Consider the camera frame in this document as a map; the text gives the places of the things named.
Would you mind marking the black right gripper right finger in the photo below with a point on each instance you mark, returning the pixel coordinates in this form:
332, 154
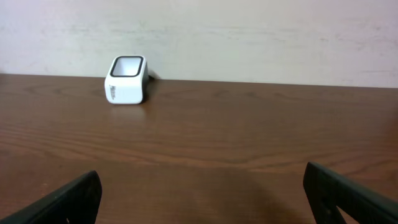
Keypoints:
329, 192

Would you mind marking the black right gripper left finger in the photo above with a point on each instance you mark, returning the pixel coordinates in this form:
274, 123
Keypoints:
76, 202

